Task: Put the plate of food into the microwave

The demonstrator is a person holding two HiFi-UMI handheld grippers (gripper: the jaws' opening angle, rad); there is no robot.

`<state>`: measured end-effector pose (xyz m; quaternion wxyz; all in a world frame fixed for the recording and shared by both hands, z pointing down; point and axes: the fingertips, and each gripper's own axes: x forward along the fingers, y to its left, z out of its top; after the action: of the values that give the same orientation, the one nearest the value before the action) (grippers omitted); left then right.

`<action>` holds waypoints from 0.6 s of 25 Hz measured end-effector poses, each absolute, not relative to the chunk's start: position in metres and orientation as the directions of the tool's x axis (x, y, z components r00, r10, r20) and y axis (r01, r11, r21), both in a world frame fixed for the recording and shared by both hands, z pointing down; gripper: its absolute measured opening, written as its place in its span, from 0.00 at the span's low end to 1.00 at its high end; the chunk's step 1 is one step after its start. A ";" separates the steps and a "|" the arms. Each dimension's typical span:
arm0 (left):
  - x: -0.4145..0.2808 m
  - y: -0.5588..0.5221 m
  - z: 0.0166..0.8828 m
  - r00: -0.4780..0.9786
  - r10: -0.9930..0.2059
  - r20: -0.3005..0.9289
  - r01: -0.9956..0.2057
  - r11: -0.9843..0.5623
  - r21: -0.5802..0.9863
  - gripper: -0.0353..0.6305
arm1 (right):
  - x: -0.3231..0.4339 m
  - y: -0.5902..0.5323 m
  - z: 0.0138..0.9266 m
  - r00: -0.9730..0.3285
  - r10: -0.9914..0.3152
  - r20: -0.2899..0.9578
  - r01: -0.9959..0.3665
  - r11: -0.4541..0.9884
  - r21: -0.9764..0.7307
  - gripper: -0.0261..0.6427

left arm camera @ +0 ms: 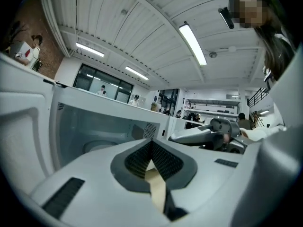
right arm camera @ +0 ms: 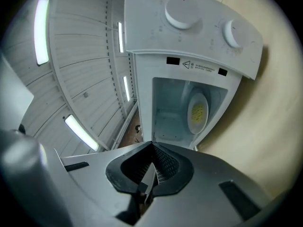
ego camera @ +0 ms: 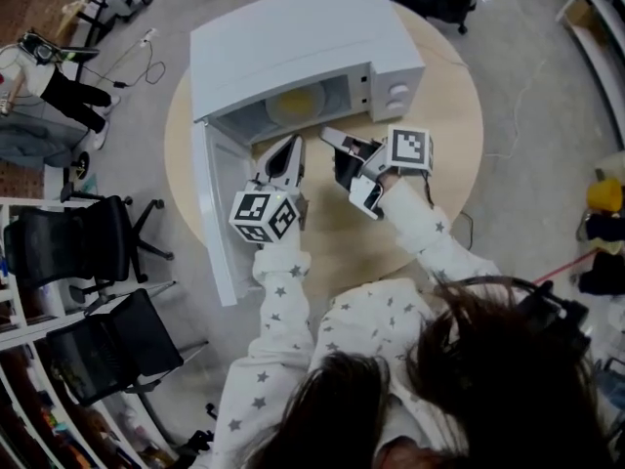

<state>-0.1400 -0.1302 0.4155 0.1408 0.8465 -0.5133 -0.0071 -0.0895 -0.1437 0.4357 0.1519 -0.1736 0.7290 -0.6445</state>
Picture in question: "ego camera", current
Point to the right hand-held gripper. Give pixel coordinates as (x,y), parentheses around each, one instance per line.
(410,148)

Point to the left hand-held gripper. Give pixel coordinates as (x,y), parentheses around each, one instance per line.
(263,215)

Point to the white microwave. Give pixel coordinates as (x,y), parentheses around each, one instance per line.
(303,32)

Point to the person's right forearm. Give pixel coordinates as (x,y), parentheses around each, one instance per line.
(425,227)

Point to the person's left forearm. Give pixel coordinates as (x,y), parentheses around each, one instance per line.
(280,306)

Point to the person's star-print torso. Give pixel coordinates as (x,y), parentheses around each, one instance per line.
(361,320)

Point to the grey cloth heap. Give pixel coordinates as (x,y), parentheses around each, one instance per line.
(29,144)

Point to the yellow container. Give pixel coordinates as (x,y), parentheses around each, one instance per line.
(604,194)

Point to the white storage rack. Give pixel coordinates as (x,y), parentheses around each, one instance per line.
(593,42)

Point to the pile of dark bags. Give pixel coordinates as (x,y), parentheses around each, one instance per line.
(603,257)

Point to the white shelving unit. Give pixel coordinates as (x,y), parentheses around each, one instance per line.
(29,330)

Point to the black head-worn camera rig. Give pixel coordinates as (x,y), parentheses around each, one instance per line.
(552,311)

